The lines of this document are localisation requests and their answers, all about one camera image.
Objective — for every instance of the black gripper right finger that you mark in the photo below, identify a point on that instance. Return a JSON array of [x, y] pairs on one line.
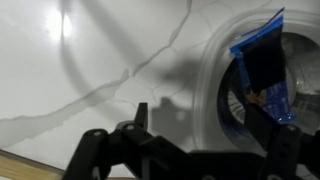
[[263, 66]]

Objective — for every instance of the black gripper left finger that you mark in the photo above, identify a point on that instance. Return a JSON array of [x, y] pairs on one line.
[[133, 150]]

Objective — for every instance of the clear plastic bowl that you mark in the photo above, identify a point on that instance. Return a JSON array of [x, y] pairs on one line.
[[206, 83]]

